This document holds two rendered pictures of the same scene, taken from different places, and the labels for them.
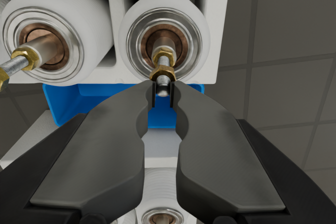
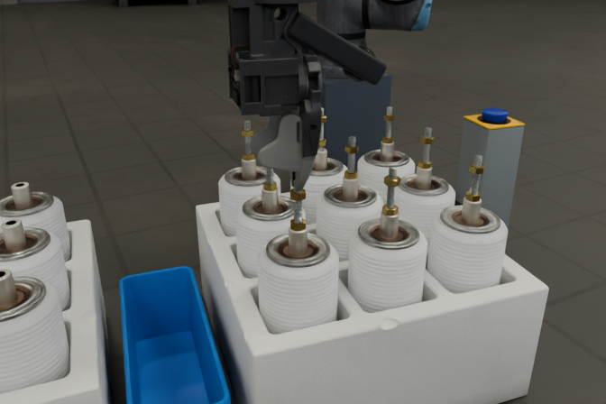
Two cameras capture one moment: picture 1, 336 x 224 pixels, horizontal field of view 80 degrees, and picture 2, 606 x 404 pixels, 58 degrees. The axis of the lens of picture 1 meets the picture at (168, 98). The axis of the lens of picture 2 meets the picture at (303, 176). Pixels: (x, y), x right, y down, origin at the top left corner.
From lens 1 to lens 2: 0.59 m
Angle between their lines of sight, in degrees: 80
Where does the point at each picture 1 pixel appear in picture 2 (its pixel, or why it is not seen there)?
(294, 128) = not seen: outside the picture
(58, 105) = (151, 285)
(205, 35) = (319, 267)
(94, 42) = (282, 228)
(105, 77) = (230, 273)
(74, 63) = (263, 216)
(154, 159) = (94, 332)
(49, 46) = (275, 204)
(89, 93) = (141, 351)
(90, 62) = (266, 224)
